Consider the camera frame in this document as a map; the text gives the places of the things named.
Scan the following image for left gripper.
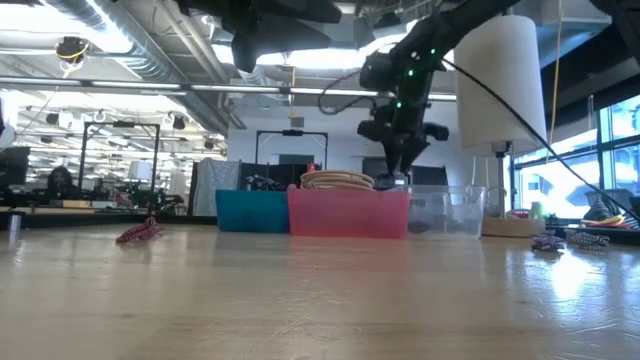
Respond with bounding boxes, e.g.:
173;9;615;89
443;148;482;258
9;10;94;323
174;0;344;74

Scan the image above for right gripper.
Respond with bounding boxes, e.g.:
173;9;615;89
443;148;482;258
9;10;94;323
357;117;450;187

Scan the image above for white cable coil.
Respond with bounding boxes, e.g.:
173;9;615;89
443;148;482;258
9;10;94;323
299;169;376;184

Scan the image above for black white braided cable bundle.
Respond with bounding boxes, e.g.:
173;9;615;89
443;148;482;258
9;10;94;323
569;231;611;252

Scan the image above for black equipment box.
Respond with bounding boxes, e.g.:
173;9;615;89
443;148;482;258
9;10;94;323
409;164;449;187

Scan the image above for clear plastic bin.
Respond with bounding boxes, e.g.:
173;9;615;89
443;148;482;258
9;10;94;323
407;184;487;238

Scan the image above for pink plastic bin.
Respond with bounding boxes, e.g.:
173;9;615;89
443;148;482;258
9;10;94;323
286;183;411;240

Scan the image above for white paper towel roll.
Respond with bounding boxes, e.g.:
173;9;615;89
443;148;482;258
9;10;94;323
453;14;548;157

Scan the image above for wooden paper towel holder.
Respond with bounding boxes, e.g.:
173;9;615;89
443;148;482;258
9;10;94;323
481;141;546;239

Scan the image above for long ceiling light strip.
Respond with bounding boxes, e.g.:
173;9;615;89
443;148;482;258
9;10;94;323
0;76;457;101

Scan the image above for grey fabric cover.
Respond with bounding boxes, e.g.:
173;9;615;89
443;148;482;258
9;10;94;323
192;158;242;217

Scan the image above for blue plastic bin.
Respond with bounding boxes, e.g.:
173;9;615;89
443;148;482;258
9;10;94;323
215;188;290;234

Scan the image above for background robot arms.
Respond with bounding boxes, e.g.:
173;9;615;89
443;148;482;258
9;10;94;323
114;177;185;214

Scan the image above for dark striped fabric item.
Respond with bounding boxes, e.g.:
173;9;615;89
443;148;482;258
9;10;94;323
582;193;627;229

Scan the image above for person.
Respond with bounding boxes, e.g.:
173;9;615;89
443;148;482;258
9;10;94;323
46;165;77;200

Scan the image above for beige cable coil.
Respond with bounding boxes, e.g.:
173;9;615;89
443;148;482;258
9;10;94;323
301;180;375;192

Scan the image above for looped black camera cable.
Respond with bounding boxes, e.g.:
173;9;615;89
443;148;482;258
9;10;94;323
317;68;381;116

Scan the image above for low black rig frame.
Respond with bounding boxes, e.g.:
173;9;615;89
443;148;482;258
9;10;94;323
255;129;330;171

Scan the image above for silver ventilation duct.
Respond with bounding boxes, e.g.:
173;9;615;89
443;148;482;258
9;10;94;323
44;0;236;136

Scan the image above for long black arm cable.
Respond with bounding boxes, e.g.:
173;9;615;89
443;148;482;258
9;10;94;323
442;57;640;224

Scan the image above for purple braided cable bundle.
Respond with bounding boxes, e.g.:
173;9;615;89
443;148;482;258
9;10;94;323
530;234;566;253

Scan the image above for yellow hanging cord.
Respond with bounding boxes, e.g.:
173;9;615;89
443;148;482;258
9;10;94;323
548;0;564;147

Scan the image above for tall black rig frame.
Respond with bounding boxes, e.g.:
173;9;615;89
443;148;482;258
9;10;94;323
77;120;161;201

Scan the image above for yellow black ceiling cable reel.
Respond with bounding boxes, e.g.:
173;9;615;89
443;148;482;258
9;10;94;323
54;35;91;66

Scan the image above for black table frame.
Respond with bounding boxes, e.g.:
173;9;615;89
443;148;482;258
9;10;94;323
0;208;217;230

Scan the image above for silver metal post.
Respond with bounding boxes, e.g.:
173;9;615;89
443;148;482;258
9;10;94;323
6;212;24;247

